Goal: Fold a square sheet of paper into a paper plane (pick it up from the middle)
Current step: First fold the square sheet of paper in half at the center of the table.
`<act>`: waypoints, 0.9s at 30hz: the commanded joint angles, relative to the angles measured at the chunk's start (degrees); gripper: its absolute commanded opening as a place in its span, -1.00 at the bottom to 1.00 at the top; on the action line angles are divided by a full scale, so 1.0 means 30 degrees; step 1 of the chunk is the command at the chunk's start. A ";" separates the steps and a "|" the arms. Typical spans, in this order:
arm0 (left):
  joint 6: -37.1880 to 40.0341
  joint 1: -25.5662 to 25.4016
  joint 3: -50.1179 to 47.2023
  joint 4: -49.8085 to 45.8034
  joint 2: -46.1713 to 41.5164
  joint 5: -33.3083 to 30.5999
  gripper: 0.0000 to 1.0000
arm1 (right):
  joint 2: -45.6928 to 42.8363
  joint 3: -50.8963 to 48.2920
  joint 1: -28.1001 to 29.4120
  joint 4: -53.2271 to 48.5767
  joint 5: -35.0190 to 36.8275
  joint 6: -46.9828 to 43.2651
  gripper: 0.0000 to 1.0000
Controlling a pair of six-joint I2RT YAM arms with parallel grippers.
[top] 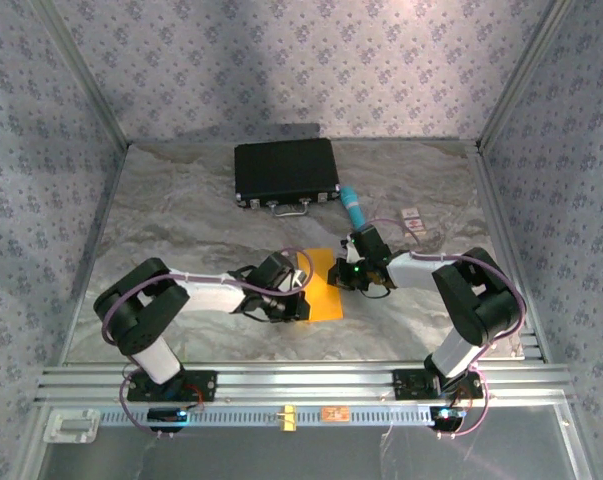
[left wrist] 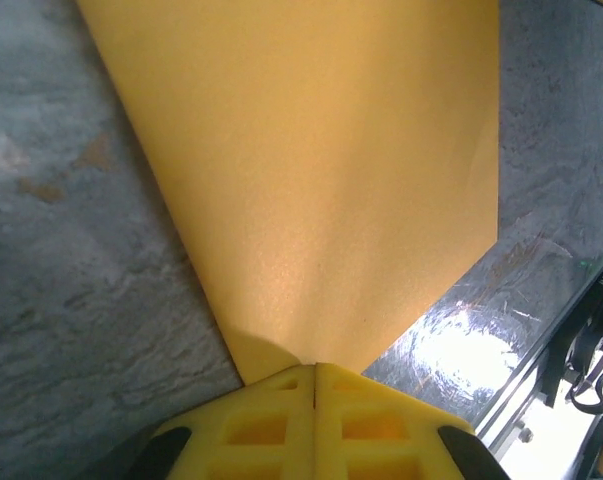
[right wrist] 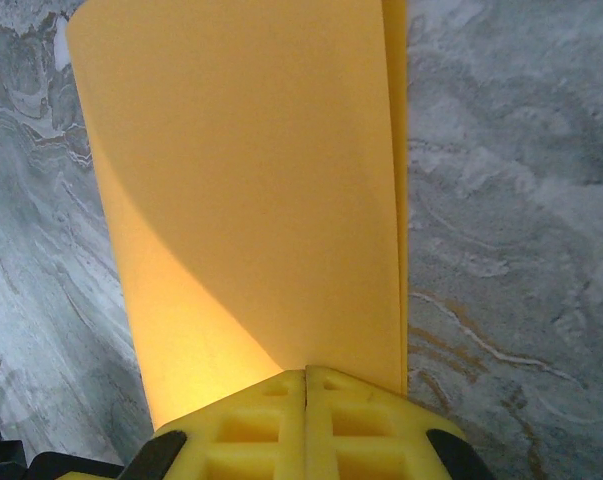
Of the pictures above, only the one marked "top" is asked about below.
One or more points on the orange paper sheet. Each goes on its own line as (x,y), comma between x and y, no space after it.
(326,290)

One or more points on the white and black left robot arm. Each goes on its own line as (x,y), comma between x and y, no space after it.
(211,292)

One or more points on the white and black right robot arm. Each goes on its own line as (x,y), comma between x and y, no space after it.
(411,270)

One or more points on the small printed card box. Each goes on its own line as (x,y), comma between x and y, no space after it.
(413,222)

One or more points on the orange label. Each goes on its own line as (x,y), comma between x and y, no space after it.
(336,413)

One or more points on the yellow clip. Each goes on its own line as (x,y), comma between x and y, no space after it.
(287,417)

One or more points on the black briefcase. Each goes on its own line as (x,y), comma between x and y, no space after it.
(286,167)

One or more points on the left controller board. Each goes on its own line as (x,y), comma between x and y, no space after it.
(168,415)

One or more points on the controller board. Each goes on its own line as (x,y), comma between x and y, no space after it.
(446,416)
(168,415)

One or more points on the right controller board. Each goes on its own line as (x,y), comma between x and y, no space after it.
(446,416)

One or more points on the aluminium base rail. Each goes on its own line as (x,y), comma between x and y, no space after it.
(306,382)

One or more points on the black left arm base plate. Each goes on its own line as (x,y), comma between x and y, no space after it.
(201,385)

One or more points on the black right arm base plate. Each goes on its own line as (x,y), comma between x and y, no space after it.
(411,385)

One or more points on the aluminium side rail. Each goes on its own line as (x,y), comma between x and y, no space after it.
(95,235)
(501,225)

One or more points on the white plastic bracket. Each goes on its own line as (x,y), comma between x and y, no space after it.
(71,426)

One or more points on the aluminium frame post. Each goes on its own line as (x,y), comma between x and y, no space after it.
(521,75)

